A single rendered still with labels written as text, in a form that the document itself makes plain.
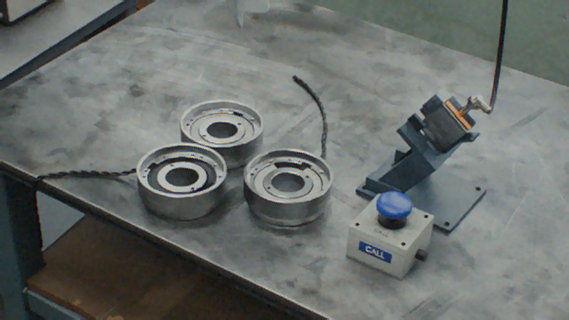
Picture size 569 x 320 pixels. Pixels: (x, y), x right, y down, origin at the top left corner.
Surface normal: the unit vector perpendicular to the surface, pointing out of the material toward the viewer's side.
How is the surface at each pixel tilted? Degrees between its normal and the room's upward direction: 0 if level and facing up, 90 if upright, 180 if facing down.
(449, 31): 90
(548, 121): 0
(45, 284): 0
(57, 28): 0
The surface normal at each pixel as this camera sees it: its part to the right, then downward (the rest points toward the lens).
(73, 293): 0.04, -0.80
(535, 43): -0.54, 0.48
